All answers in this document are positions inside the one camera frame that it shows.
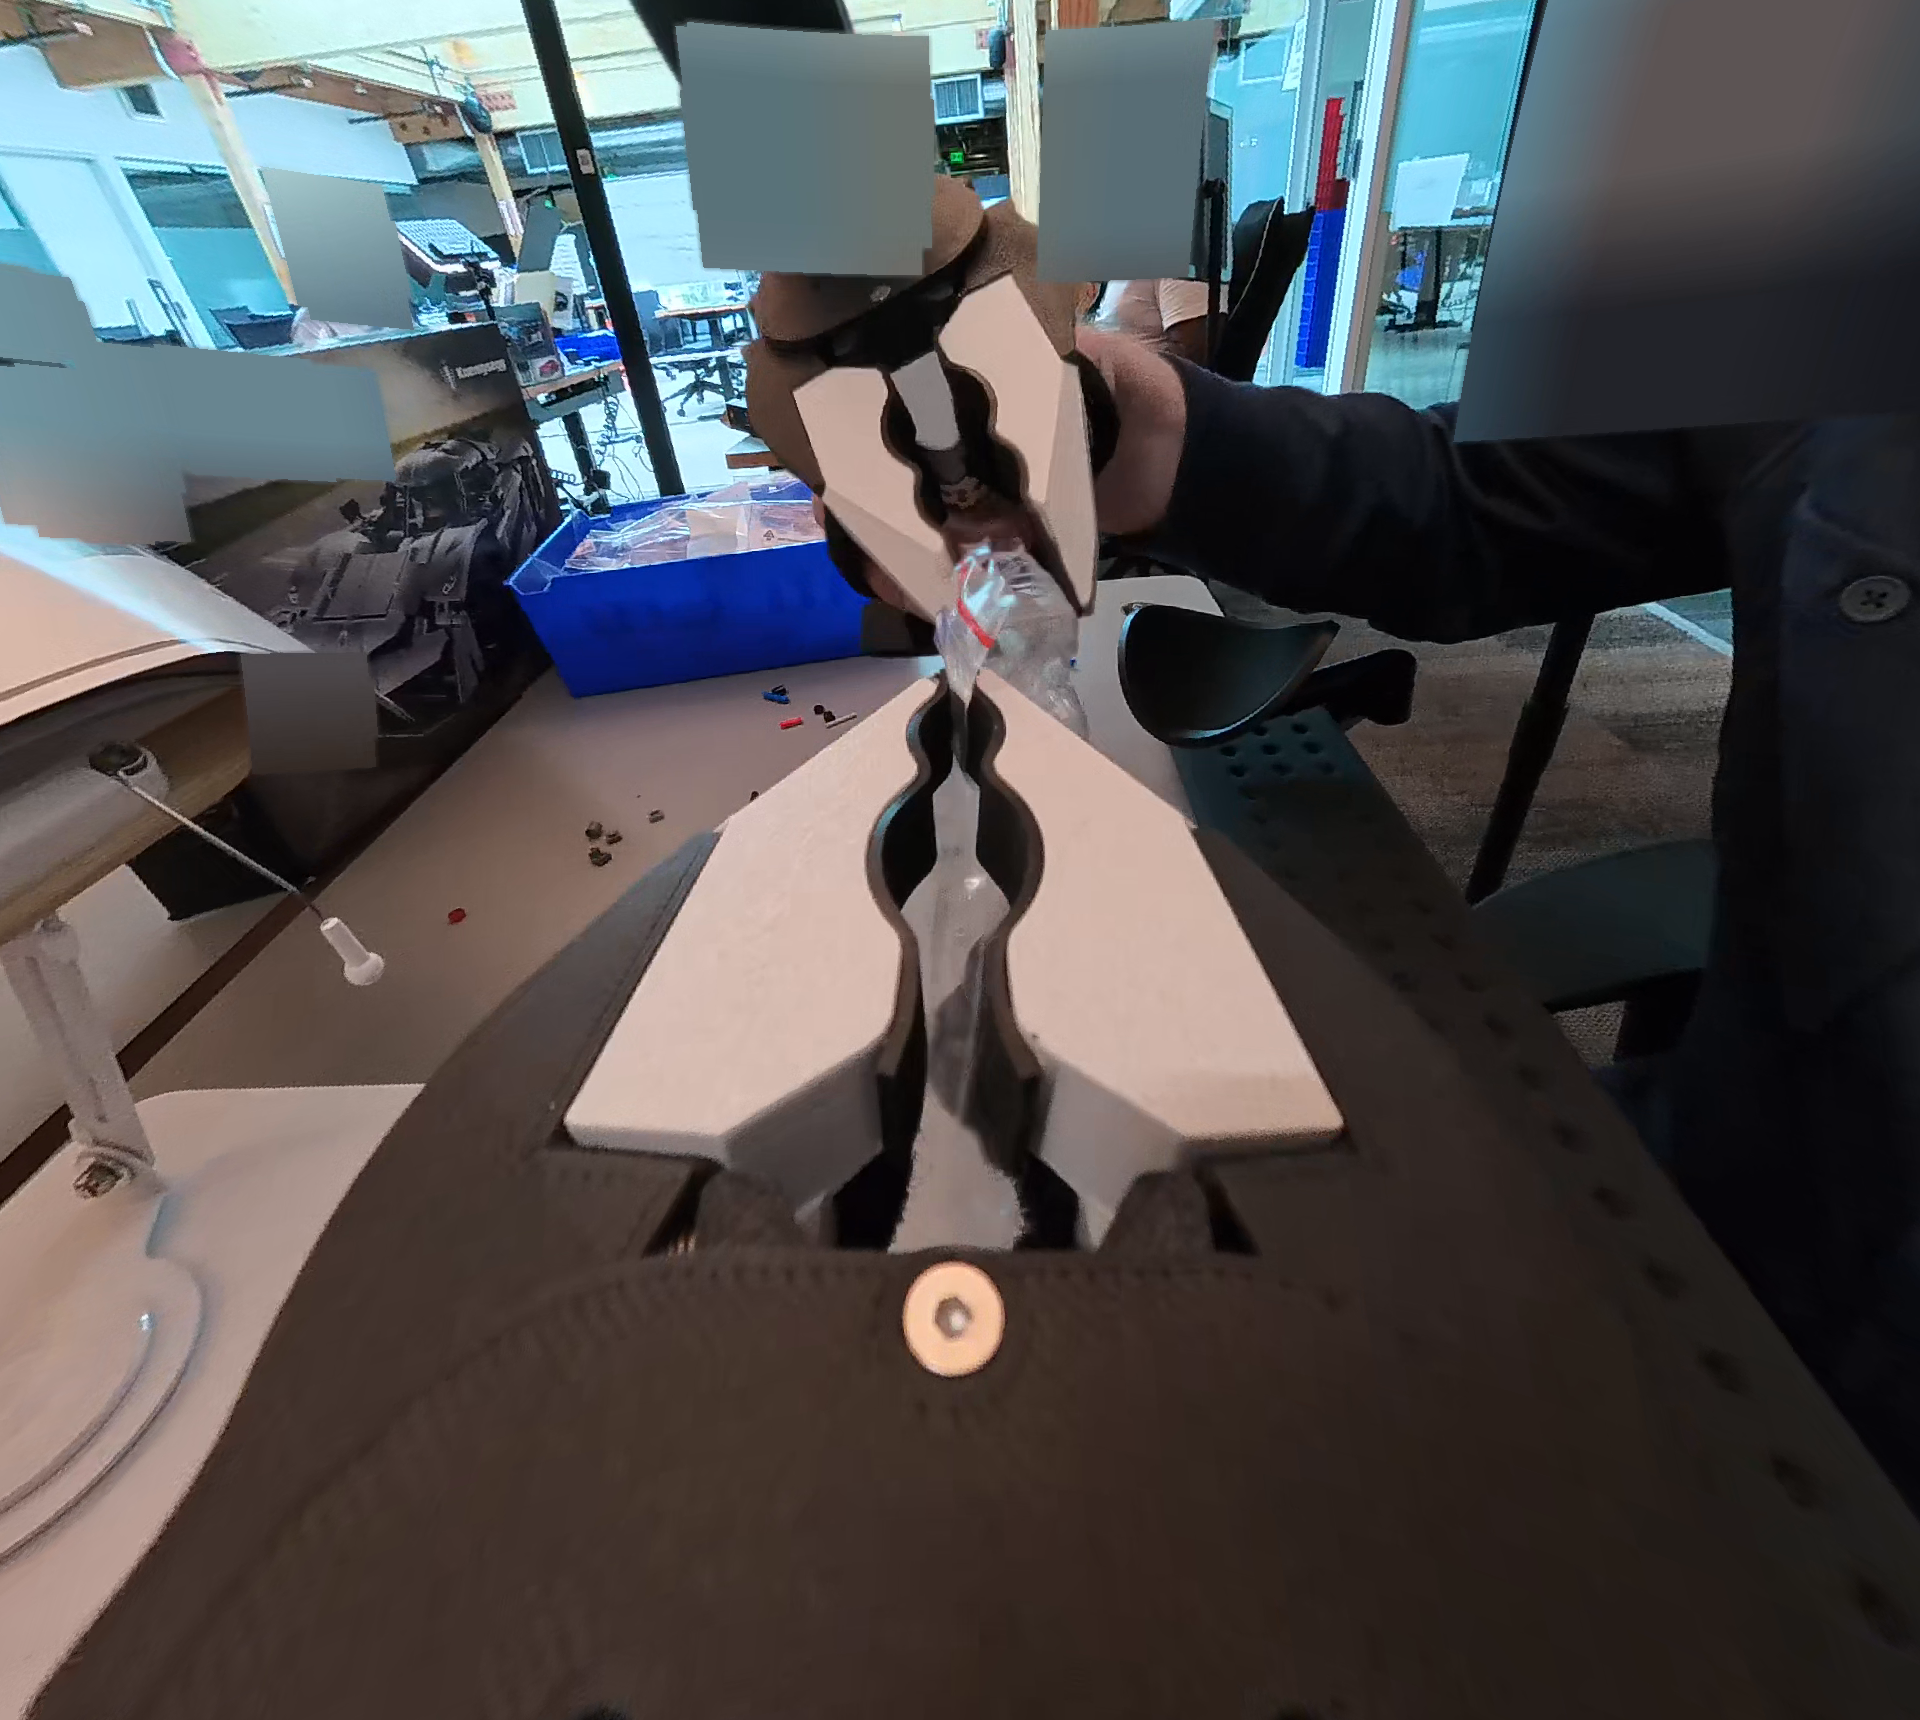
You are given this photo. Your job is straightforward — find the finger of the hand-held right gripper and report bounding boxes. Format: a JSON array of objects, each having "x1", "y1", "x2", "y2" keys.
[
  {"x1": 942, "y1": 275, "x2": 1107, "y2": 615},
  {"x1": 790, "y1": 363, "x2": 966, "y2": 621}
]

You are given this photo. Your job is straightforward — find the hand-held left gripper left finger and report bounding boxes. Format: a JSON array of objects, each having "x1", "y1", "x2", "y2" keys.
[{"x1": 561, "y1": 675, "x2": 953, "y2": 1249}]

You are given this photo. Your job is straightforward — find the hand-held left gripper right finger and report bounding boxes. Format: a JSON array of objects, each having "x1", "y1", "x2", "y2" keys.
[{"x1": 966, "y1": 683, "x2": 1348, "y2": 1249}]

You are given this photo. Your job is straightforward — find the clear plastic bag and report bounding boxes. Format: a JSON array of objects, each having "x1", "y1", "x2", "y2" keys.
[{"x1": 891, "y1": 537, "x2": 1093, "y2": 1249}]

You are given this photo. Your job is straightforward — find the black toy set box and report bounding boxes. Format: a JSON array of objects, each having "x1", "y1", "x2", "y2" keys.
[{"x1": 126, "y1": 315, "x2": 570, "y2": 920}]

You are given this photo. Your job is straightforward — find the person's right hand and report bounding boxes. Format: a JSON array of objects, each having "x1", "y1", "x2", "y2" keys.
[{"x1": 1071, "y1": 328, "x2": 1193, "y2": 541}]

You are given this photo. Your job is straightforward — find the clear bags of toy parts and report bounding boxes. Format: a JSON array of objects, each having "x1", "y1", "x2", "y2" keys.
[{"x1": 552, "y1": 477, "x2": 829, "y2": 578}]

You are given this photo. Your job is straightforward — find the scattered tiny toy pieces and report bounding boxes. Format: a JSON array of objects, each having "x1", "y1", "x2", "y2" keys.
[{"x1": 581, "y1": 682, "x2": 860, "y2": 870}]

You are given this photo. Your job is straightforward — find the black steel pole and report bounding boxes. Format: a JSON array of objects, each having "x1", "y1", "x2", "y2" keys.
[{"x1": 461, "y1": 0, "x2": 671, "y2": 504}]

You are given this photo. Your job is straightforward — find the blue plastic bin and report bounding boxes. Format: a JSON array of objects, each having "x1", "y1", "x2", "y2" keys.
[{"x1": 505, "y1": 482, "x2": 875, "y2": 701}]

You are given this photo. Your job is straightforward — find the blue storage bins rack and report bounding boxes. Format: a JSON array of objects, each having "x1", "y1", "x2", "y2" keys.
[{"x1": 1301, "y1": 95, "x2": 1351, "y2": 376}]

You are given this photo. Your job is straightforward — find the black chair armrest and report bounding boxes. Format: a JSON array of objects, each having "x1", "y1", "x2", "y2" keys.
[{"x1": 1462, "y1": 833, "x2": 1719, "y2": 1018}]

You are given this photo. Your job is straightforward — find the person's dark jacket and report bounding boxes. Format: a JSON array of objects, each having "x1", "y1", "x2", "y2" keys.
[{"x1": 1589, "y1": 406, "x2": 1920, "y2": 1467}]

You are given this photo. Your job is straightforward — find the white book stand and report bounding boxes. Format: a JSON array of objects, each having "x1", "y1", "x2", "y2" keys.
[{"x1": 0, "y1": 736, "x2": 430, "y2": 1720}]

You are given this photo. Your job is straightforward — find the open instruction book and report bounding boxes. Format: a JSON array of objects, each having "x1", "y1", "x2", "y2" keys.
[{"x1": 0, "y1": 534, "x2": 257, "y2": 838}]

